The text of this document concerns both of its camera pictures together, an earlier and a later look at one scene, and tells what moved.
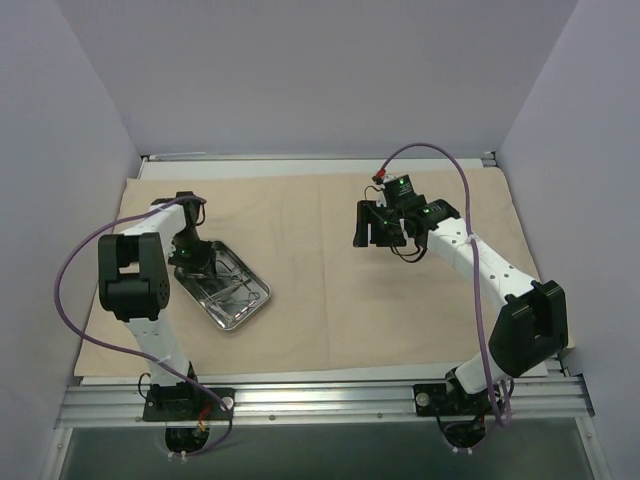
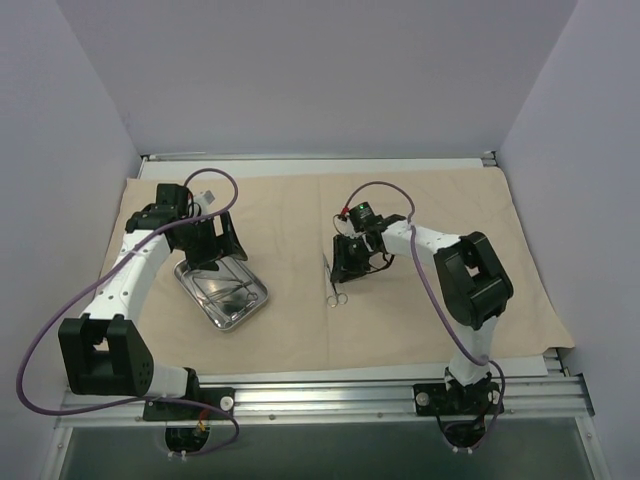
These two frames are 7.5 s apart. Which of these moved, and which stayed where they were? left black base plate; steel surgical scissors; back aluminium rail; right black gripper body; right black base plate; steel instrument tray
Moved: steel surgical scissors; right black gripper body
Stayed: right black base plate; steel instrument tray; left black base plate; back aluminium rail
